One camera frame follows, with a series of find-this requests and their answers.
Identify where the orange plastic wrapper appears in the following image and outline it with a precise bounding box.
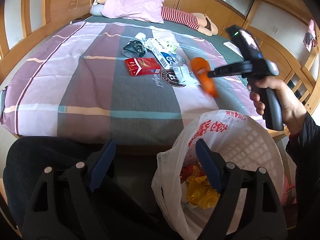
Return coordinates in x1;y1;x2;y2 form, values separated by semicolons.
190;57;219;98

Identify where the person's black sleeve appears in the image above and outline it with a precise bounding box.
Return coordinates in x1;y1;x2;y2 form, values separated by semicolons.
286;114;319;239

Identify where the yellow snack bag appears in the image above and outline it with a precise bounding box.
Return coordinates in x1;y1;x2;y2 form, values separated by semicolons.
185;163;220;210

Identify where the green bed mat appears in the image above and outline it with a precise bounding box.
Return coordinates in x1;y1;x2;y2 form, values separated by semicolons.
83;15;251;86

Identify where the white laundry basket bin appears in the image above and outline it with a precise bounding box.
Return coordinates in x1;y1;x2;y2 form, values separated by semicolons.
158;110;284;239

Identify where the dark teal crumpled bag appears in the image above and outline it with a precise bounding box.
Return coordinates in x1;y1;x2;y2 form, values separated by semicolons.
122;39;146;58

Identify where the white blue paper package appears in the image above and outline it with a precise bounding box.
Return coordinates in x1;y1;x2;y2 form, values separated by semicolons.
145;38;178;69

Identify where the purple plaid bed sheet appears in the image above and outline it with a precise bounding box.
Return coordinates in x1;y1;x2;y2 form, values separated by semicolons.
1;20;264;146

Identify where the green white wrapper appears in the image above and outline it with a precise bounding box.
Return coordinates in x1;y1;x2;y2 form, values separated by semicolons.
159;36;179;53

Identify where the red cigarette box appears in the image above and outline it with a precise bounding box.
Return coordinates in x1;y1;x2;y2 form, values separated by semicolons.
124;57;162;76

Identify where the light blue small pillow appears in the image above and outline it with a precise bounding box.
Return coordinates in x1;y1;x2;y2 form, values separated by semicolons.
90;4;104;16

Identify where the white printed plastic bag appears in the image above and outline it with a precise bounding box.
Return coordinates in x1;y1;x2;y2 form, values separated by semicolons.
151;110;287;239

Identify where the white flat panel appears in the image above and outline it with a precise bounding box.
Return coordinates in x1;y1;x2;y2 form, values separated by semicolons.
223;41;244;58

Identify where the pink pillow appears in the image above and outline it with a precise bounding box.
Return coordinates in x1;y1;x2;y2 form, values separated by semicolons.
101;0;164;24

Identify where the striped plush doll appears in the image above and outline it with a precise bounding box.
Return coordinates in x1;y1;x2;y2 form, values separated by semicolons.
161;7;219;36

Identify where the person's right hand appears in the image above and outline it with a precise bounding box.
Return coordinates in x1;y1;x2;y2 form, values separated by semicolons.
254;76;306;135

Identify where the wooden bed frame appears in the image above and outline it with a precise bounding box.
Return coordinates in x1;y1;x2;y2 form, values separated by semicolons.
1;0;319;114

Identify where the red snack wrapper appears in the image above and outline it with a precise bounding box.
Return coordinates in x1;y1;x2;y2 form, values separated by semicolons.
180;164;201;184

